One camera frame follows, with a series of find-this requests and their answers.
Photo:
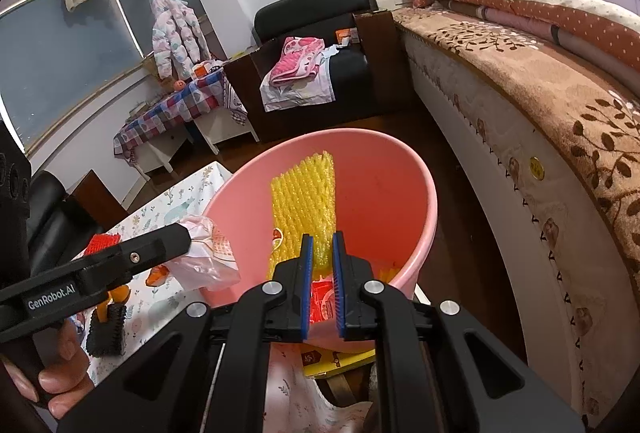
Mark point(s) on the empty black leather armchair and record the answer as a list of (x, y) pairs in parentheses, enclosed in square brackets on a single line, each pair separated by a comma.
[(55, 208)]

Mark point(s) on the orange dotted quilt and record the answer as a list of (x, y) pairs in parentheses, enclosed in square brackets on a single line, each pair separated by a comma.
[(550, 8)]

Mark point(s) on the clear plastic bag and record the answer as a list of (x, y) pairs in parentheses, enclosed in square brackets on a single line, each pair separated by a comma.
[(205, 265)]

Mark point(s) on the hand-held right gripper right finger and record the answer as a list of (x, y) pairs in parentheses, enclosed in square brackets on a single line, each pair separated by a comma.
[(339, 283)]

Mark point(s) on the brown leaf pattern bedspread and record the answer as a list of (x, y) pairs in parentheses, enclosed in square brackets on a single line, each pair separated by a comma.
[(550, 83)]

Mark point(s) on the orange peel piece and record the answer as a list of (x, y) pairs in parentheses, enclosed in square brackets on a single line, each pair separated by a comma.
[(157, 276), (117, 298)]

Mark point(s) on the white bed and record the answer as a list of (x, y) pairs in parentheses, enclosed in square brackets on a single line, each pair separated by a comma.
[(450, 78)]

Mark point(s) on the red snack packet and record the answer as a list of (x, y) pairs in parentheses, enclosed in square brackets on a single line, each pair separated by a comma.
[(324, 305)]

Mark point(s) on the white side table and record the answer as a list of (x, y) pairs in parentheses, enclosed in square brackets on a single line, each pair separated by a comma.
[(222, 128)]

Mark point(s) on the orange white carton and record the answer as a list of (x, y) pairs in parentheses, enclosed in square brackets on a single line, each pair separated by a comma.
[(204, 68)]

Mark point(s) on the pastel puffer jacket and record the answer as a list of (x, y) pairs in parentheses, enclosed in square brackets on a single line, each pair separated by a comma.
[(175, 33)]

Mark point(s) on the pink plastic bucket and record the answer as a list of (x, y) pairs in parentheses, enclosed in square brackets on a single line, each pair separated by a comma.
[(380, 203)]

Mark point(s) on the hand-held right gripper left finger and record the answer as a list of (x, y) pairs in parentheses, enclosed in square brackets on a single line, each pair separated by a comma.
[(307, 278)]

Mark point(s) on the pile of pink white clothes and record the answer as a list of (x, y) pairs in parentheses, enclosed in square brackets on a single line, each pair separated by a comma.
[(300, 95)]

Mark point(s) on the yellow cardboard box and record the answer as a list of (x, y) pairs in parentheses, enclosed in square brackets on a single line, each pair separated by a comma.
[(330, 359)]

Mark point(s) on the small orange ball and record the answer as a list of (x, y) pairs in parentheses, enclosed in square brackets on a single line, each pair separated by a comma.
[(179, 85)]

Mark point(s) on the red foam fruit net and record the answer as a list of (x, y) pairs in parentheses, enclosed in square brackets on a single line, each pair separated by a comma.
[(102, 244)]

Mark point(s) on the curved bay window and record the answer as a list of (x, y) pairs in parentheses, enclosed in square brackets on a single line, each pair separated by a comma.
[(65, 58)]

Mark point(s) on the pink patterned garment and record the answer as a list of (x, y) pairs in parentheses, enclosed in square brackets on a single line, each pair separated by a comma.
[(295, 60)]

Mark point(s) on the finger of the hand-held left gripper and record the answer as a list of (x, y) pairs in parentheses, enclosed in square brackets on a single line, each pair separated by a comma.
[(150, 250)]

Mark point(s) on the person's left hand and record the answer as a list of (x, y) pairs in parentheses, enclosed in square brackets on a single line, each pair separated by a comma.
[(67, 363)]

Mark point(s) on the black ribbed object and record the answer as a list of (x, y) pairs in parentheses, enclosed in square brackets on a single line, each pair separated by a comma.
[(107, 333)]

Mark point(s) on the side table with plaid cloth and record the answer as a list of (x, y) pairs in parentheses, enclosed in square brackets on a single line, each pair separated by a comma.
[(165, 108)]

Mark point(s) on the yellow foam fruit net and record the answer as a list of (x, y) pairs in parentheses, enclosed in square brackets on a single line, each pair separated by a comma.
[(300, 198)]

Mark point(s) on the black leather armchair with clothes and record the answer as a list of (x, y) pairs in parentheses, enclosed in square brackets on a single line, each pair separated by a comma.
[(310, 3)]

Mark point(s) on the small orange box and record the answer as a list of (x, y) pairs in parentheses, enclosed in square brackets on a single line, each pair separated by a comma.
[(345, 35)]

